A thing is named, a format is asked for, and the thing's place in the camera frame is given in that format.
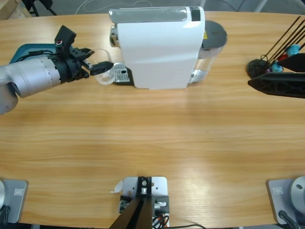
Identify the black cable under mount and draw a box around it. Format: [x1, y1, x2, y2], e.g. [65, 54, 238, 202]
[166, 223, 205, 229]

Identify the black base cable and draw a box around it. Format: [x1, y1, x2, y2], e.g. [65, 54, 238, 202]
[0, 205, 10, 224]
[278, 209, 300, 229]

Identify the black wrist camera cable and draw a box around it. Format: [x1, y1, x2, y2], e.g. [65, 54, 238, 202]
[22, 49, 59, 60]

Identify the black capsule holder with rods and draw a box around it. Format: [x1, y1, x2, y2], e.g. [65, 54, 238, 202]
[246, 15, 305, 82]

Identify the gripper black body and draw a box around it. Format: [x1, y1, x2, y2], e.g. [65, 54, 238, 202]
[53, 47, 92, 84]

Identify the arm grey base plate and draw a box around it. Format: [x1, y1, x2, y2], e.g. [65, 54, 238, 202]
[266, 176, 305, 225]
[0, 179, 29, 224]

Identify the brown cardboard box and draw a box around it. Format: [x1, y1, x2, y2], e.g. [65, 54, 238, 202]
[0, 0, 31, 21]

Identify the white tape tab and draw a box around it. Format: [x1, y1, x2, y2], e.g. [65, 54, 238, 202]
[109, 180, 124, 194]

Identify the white floor cable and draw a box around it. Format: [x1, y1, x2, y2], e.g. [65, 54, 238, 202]
[75, 0, 154, 13]

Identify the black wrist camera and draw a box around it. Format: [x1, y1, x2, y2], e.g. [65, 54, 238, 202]
[54, 25, 77, 58]

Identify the white capsule coffee machine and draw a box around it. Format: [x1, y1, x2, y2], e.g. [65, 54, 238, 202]
[108, 6, 206, 91]

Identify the large blue coffee capsule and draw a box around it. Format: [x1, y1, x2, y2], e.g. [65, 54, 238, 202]
[285, 44, 300, 58]

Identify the white mount block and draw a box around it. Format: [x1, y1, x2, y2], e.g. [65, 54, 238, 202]
[119, 176, 170, 229]

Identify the teal plastic tray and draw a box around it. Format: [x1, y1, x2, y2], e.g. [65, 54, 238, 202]
[9, 43, 58, 65]

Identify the dark camera post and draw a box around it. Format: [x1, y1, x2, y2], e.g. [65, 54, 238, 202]
[110, 176, 153, 229]

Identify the small blue coffee capsule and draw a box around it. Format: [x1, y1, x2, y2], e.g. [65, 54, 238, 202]
[271, 62, 284, 73]

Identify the black chair frame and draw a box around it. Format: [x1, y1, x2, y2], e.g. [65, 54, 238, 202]
[20, 0, 58, 17]

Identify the clear water tank black lid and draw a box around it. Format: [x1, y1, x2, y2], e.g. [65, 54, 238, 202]
[188, 20, 228, 84]

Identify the clear glass cup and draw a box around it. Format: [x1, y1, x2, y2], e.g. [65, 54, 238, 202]
[91, 48, 115, 85]

